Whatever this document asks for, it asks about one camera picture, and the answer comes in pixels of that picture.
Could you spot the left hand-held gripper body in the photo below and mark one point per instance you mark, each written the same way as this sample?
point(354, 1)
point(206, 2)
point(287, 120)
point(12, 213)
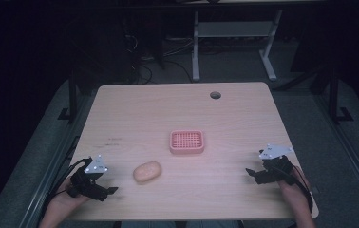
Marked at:
point(87, 182)

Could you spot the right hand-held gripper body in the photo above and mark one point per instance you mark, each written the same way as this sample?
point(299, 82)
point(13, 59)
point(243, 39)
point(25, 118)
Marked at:
point(275, 167)

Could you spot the pink slotted soap dish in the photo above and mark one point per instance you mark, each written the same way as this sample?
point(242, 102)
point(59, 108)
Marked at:
point(187, 142)

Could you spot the person's left hand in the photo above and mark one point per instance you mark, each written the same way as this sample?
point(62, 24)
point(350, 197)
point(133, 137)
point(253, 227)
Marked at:
point(65, 199)

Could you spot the person's right hand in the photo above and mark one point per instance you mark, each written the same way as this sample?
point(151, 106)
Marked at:
point(294, 190)

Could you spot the black metal stand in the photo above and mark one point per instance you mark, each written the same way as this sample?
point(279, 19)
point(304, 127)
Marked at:
point(72, 95)
point(334, 95)

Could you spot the grey metal frame rail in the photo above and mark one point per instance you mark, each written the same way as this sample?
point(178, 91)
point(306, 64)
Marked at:
point(51, 171)
point(351, 158)

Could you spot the white metal table frame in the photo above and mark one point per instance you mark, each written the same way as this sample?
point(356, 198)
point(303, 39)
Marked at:
point(196, 47)

